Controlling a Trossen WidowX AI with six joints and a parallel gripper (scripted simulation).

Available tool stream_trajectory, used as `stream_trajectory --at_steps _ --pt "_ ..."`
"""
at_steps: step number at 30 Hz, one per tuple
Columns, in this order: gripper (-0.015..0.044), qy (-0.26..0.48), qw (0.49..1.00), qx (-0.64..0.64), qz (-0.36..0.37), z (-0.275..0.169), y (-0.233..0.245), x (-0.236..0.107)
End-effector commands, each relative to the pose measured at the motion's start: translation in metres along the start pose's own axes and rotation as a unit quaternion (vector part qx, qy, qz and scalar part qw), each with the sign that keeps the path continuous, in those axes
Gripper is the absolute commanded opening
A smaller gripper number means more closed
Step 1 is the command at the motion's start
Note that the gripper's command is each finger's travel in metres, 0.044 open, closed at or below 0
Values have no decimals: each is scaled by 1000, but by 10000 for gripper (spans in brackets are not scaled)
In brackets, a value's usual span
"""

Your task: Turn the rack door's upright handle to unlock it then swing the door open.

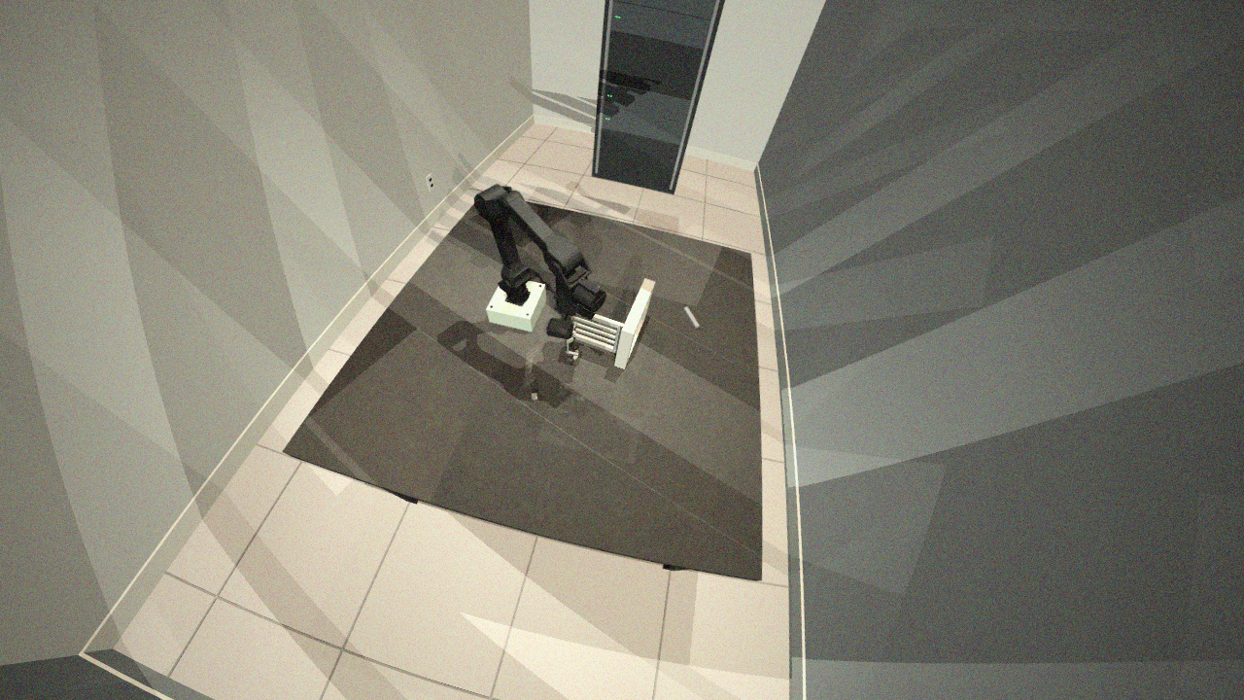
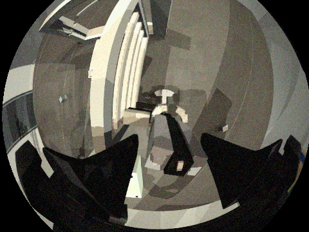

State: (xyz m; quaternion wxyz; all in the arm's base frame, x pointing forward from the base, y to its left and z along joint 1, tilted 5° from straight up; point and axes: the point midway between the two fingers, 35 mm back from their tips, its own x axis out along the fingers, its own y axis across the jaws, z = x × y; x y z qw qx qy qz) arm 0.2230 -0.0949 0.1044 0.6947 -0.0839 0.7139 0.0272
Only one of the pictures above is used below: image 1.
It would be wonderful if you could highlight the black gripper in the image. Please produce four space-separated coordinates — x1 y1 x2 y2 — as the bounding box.
547 291 576 339

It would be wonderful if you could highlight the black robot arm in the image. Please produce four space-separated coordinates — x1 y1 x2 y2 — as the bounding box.
474 184 606 320

